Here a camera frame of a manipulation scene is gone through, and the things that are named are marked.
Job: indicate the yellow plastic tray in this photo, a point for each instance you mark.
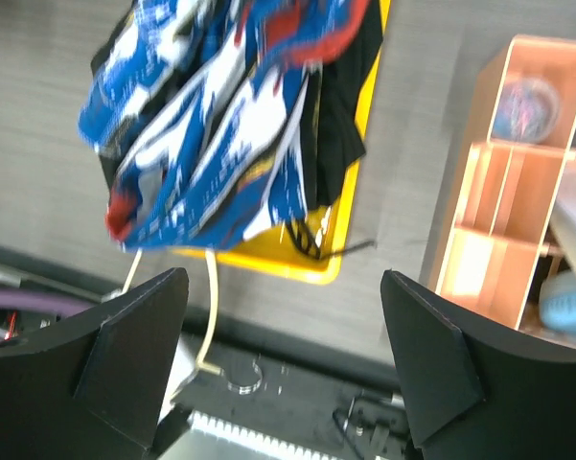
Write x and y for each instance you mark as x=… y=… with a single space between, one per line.
x=336 y=116

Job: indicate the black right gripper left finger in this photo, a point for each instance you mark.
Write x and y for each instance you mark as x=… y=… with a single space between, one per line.
x=92 y=385

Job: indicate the black trousers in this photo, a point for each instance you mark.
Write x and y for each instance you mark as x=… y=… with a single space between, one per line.
x=340 y=134

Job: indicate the peach compartment desk organizer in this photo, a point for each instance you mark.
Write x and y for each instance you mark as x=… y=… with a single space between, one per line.
x=502 y=191

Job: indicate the blue white patterned garment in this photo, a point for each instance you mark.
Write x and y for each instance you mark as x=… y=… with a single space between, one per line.
x=211 y=134

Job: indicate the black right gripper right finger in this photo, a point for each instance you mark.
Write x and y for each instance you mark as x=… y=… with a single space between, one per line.
x=473 y=388

